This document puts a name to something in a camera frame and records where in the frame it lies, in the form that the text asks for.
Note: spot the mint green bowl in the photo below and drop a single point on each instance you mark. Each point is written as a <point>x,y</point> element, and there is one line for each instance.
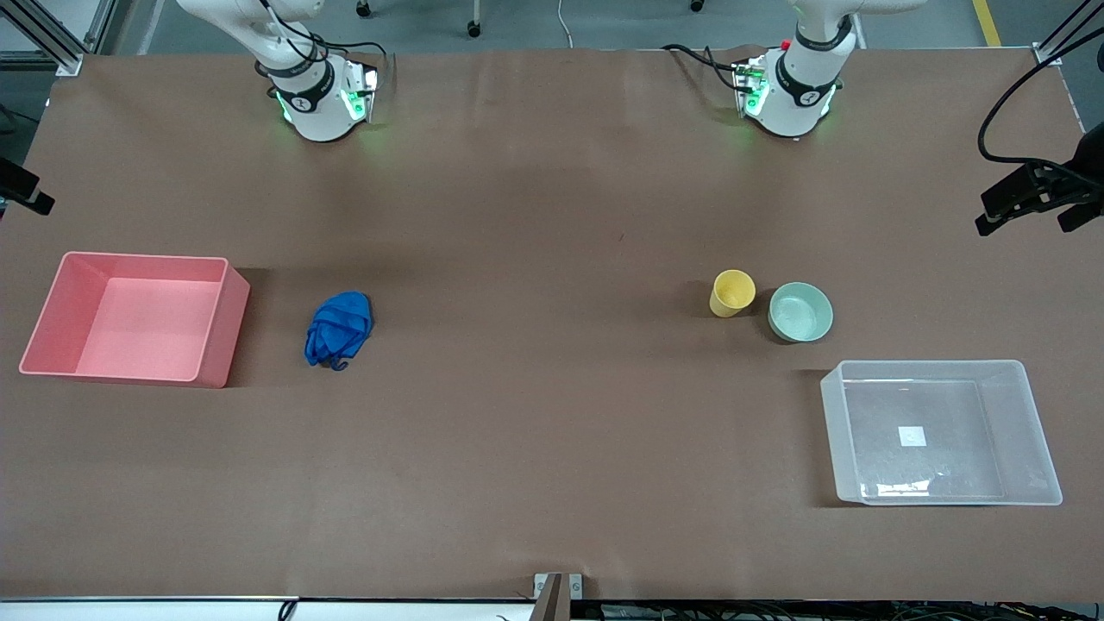
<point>800,312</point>

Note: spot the yellow plastic cup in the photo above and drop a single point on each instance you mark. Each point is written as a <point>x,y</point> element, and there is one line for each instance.
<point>731,293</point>

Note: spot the blue cloth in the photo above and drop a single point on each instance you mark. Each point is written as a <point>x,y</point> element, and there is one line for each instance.
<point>338,328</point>

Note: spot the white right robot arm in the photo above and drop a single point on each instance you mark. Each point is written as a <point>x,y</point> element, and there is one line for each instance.
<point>315,103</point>

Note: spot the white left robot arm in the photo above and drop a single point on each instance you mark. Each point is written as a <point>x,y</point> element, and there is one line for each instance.
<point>798,86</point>

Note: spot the clear plastic box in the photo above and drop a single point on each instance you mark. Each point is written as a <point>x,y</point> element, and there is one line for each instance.
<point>1026,414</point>

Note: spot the white sticker in clear box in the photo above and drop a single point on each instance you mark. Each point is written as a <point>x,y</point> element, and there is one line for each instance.
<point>912,436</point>

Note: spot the pink plastic bin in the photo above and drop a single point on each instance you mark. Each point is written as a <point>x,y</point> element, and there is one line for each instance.
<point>147,328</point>

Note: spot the white table edge bar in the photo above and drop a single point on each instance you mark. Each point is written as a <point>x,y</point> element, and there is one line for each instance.
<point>172,611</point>

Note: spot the brown paper table cover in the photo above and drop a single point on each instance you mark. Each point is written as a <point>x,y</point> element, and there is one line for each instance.
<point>552,371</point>

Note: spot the aluminium frame post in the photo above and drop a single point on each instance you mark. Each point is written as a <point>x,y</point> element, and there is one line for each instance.
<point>52,47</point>
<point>1056,43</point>

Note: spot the metal table edge bracket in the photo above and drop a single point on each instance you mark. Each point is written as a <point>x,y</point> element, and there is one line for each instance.
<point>556,595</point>

